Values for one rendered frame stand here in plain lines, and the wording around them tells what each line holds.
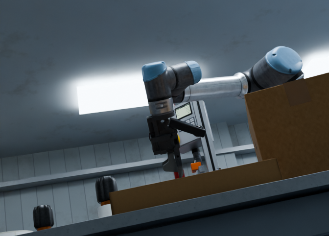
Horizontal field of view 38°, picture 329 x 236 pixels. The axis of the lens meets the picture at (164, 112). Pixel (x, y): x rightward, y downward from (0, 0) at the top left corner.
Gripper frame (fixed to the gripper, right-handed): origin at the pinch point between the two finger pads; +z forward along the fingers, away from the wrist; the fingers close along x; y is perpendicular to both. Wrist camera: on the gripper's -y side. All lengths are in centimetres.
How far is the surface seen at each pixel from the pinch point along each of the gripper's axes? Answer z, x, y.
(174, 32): -44, -274, -25
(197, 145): 5, -56, -11
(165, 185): -21, 73, 5
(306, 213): -13, 76, -15
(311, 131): -15, 38, -30
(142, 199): -19, 74, 9
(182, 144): 3, -54, -4
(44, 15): -75, -222, 70
